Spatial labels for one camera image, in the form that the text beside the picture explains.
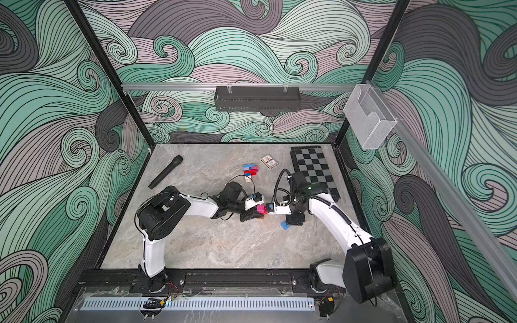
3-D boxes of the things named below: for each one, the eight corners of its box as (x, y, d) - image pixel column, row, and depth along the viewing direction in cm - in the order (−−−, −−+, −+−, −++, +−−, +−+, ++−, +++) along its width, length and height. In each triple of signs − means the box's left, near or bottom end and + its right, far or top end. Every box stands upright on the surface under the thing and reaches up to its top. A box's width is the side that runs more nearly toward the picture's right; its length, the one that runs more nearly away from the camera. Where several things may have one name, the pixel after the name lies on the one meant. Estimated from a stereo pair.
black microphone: (149, 188, 103) (146, 184, 100) (179, 158, 116) (177, 154, 114) (154, 191, 102) (152, 187, 99) (184, 160, 115) (182, 156, 113)
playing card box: (269, 169, 110) (269, 167, 109) (260, 160, 115) (260, 158, 114) (277, 165, 113) (277, 163, 111) (268, 156, 117) (268, 153, 116)
